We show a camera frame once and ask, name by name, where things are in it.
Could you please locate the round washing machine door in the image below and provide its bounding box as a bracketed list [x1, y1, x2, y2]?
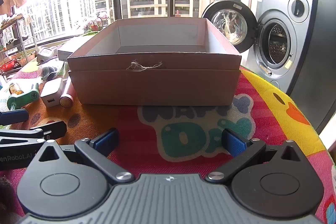
[201, 0, 258, 54]

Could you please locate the grey charger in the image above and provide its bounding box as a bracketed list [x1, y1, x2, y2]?
[37, 47, 57, 63]

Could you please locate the amber bottle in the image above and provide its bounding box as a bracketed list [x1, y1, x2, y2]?
[9, 82, 23, 96]

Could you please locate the small white box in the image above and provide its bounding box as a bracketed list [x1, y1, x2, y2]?
[57, 42, 88, 62]

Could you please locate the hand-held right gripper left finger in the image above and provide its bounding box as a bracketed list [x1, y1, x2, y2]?
[39, 128, 135, 186]

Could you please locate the pink cardboard box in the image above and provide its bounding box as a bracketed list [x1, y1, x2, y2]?
[67, 17, 242, 106]

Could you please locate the green clamp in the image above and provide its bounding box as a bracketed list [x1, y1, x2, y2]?
[7, 83, 40, 110]

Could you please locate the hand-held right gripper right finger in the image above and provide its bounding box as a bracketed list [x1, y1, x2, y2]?
[205, 128, 302, 184]

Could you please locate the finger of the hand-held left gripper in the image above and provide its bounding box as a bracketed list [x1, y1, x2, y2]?
[0, 109, 29, 125]
[0, 121, 67, 147]

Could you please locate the clear plastic bag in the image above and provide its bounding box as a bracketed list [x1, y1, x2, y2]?
[38, 62, 67, 82]

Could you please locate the red bowl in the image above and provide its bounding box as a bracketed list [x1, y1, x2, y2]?
[0, 58, 16, 72]

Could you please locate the pink potted flower plant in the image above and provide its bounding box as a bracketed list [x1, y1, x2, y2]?
[75, 11, 110, 32]

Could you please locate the grey washing machine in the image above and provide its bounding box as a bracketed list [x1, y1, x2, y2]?
[253, 0, 315, 96]

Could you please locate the metal rack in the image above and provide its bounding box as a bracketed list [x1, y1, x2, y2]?
[0, 13, 38, 83]

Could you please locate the pink tube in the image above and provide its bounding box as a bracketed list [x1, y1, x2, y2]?
[59, 77, 75, 108]

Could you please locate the black cabinet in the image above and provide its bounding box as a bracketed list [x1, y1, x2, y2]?
[287, 0, 336, 136]

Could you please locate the colourful printed mat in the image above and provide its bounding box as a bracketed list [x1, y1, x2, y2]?
[0, 63, 336, 224]

